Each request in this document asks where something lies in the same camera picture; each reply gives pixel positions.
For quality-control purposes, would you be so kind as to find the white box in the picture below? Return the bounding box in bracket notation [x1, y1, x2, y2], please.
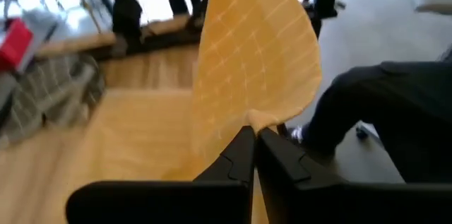
[20, 8, 61, 73]

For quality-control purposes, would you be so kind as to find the person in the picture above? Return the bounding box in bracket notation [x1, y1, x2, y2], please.
[287, 59, 452, 184]

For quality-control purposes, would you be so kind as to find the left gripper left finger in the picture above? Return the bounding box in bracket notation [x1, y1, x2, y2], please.
[66, 126, 256, 224]

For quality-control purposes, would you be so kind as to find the orange towel with white grid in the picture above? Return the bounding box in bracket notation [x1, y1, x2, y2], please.
[160, 0, 323, 224]

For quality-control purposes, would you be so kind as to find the yellow cable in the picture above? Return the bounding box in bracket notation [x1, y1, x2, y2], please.
[65, 0, 103, 34]

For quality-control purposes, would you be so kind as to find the grey checked towel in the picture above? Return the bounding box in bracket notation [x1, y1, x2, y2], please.
[0, 52, 107, 149]

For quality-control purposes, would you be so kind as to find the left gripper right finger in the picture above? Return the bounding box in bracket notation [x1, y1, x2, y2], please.
[256, 127, 452, 224]

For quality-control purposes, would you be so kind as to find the red plastic crate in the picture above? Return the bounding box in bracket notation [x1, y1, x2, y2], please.
[0, 18, 35, 72]

